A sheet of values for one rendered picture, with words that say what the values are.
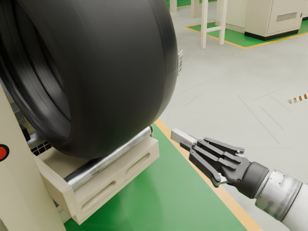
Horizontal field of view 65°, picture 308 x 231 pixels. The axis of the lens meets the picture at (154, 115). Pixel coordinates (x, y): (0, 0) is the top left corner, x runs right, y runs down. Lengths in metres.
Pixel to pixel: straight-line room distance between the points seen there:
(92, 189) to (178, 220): 1.02
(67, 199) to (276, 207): 0.47
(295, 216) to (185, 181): 1.41
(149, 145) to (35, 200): 0.38
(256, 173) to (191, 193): 1.31
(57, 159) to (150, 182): 1.04
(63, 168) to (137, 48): 0.57
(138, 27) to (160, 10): 0.08
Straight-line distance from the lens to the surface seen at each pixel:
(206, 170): 0.56
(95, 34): 0.47
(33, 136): 0.94
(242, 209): 1.80
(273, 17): 5.10
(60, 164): 0.97
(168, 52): 0.59
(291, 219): 0.54
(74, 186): 0.72
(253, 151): 2.22
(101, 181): 0.77
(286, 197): 0.53
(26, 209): 0.79
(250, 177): 0.54
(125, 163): 0.80
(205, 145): 0.60
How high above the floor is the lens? 1.41
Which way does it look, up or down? 33 degrees down
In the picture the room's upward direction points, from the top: 5 degrees counter-clockwise
